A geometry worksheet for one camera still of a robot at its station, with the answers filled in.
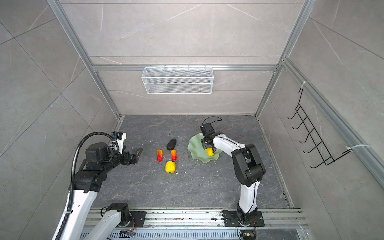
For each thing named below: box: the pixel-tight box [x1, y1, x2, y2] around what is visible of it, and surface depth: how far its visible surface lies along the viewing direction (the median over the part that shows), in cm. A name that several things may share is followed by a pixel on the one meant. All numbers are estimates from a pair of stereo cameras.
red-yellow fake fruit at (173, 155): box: [170, 149, 177, 161], surface depth 97 cm
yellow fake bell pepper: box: [165, 161, 176, 174], surface depth 89 cm
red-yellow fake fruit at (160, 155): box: [157, 149, 164, 162], surface depth 96 cm
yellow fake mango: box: [206, 147, 214, 157], surface depth 95 cm
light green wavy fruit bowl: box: [187, 133, 222, 163], surface depth 99 cm
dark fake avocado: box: [166, 138, 177, 151], surface depth 100 cm
